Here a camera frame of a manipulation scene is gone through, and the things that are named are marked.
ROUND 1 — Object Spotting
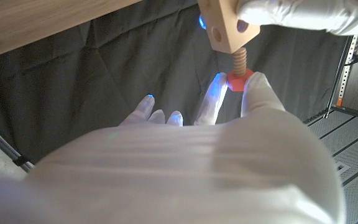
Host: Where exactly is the perforated metal rack upright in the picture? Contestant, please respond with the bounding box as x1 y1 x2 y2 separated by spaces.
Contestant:
336 34 358 108

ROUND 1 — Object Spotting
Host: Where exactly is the wooden screw with red head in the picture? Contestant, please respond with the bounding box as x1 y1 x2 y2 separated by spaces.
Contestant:
227 47 255 92

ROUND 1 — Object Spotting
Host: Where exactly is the black backdrop top crossbar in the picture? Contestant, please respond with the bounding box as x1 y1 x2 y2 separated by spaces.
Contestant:
303 112 328 126

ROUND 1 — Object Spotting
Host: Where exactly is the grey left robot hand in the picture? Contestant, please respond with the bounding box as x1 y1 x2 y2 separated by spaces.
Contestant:
198 0 358 36

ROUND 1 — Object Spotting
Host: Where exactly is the wooden block with holes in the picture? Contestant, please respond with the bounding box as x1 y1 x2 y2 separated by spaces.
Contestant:
197 0 260 54

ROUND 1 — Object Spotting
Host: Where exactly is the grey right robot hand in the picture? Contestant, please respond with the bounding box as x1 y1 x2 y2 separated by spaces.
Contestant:
0 71 347 224

